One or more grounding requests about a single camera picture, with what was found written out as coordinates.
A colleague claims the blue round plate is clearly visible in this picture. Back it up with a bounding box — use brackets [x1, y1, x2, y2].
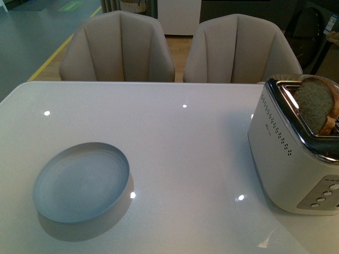
[32, 142, 130, 223]

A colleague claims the dark washing machine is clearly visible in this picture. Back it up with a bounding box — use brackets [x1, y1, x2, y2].
[284, 3, 338, 75]

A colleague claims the silver two-slot toaster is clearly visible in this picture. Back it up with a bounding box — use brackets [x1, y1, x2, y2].
[248, 75, 338, 215]

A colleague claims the dark kitchen counter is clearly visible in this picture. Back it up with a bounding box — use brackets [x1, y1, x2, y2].
[200, 0, 338, 26]

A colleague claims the beige chair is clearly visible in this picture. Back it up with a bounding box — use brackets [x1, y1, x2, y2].
[59, 11, 175, 82]
[183, 14, 302, 84]

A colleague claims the grey curtain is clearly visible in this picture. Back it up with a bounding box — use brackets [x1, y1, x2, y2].
[100, 0, 120, 13]

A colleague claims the brown bread slice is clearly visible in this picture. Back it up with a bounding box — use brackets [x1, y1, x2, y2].
[293, 77, 338, 135]

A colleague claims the white tall cabinet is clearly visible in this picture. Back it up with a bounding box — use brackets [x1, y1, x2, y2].
[157, 0, 201, 36]

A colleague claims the beige right chair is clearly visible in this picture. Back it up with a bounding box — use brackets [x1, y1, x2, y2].
[183, 14, 302, 84]

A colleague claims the woven laundry basket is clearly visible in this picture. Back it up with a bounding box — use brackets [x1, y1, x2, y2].
[120, 0, 147, 13]

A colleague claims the beige left chair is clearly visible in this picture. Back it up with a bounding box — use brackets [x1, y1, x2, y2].
[59, 11, 175, 82]

